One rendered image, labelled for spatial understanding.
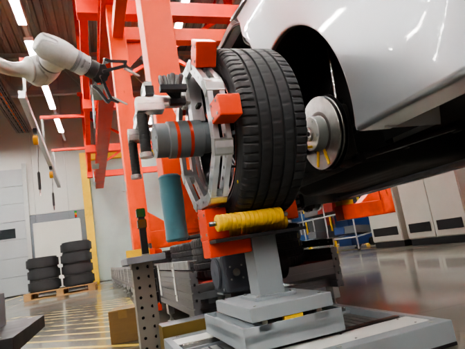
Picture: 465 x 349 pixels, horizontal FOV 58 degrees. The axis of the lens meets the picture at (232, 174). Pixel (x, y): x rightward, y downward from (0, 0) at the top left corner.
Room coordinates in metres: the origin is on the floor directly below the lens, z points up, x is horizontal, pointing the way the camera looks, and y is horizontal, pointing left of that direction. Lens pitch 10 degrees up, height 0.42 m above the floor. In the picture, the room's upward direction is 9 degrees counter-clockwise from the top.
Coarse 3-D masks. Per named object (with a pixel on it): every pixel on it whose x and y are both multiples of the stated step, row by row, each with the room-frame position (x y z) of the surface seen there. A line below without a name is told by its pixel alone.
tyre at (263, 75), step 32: (224, 64) 1.35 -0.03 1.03; (256, 64) 1.35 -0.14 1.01; (288, 64) 1.39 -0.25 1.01; (256, 96) 1.29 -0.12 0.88; (288, 96) 1.33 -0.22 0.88; (256, 128) 1.29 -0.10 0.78; (288, 128) 1.33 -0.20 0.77; (256, 160) 1.33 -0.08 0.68; (288, 160) 1.37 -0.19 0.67; (256, 192) 1.42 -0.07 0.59; (288, 192) 1.47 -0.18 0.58
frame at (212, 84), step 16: (208, 80) 1.31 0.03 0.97; (208, 96) 1.30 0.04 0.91; (176, 112) 1.74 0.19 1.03; (208, 112) 1.32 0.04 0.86; (224, 128) 1.32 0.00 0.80; (224, 144) 1.31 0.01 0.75; (192, 160) 1.79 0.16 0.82; (224, 160) 1.37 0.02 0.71; (192, 176) 1.77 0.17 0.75; (224, 176) 1.39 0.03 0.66; (192, 192) 1.69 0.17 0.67; (208, 192) 1.44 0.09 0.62; (224, 192) 1.43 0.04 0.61
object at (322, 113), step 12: (324, 96) 1.74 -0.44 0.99; (312, 108) 1.81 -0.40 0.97; (324, 108) 1.73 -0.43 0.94; (336, 108) 1.68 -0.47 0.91; (312, 120) 1.74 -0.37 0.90; (324, 120) 1.74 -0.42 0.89; (336, 120) 1.66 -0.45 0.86; (324, 132) 1.73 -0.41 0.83; (336, 132) 1.68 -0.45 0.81; (312, 144) 1.78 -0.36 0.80; (324, 144) 1.76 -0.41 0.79; (336, 144) 1.69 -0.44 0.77; (312, 156) 1.89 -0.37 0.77; (324, 156) 1.79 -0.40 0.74; (336, 156) 1.71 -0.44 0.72; (324, 168) 1.81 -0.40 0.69
